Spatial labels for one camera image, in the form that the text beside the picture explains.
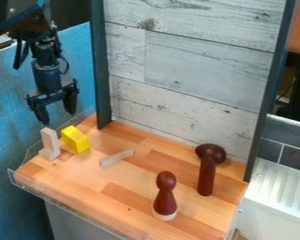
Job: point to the toy sink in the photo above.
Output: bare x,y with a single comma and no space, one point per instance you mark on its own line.
275,200

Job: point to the white arch block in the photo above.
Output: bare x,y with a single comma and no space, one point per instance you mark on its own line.
50,144

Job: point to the dark red pawn toy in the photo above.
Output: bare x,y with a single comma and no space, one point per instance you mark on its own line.
165,200

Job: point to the yellow block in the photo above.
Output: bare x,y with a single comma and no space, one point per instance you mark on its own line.
75,139

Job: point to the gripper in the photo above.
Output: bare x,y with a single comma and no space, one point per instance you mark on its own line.
47,78

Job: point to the dark brown mushroom-shaped toy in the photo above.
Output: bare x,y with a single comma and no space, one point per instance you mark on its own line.
208,168

